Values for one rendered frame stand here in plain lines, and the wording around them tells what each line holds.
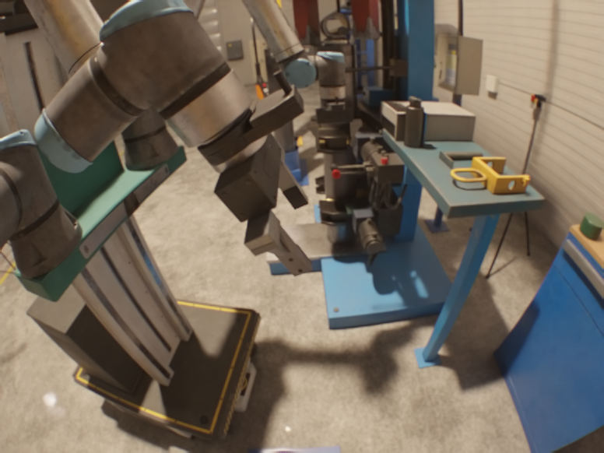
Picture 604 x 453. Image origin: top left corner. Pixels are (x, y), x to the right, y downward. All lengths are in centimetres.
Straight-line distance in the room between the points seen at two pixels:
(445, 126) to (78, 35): 130
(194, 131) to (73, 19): 28
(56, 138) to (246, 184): 21
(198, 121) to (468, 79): 193
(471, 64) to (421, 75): 49
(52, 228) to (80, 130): 36
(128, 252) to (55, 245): 54
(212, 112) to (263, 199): 10
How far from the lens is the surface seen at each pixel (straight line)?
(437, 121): 134
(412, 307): 178
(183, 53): 28
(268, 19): 86
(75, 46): 47
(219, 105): 29
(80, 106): 31
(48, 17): 50
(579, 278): 132
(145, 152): 92
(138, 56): 29
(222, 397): 131
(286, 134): 304
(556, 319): 145
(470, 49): 208
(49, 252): 65
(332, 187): 182
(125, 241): 111
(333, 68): 100
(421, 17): 172
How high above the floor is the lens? 149
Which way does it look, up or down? 36 degrees down
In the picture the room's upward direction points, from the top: 6 degrees counter-clockwise
